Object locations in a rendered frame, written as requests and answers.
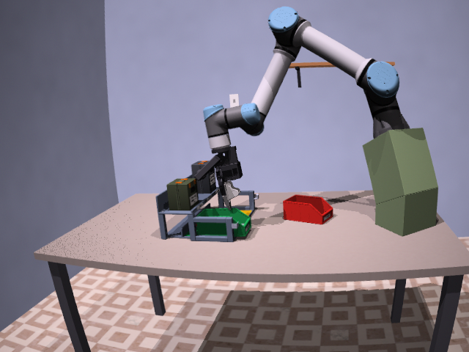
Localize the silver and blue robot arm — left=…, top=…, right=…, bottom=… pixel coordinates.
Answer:
left=203, top=7, right=410, bottom=150

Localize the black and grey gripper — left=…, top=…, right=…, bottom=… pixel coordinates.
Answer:
left=212, top=146, right=243, bottom=210

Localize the red bin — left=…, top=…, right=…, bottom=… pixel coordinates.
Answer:
left=283, top=195, right=332, bottom=224

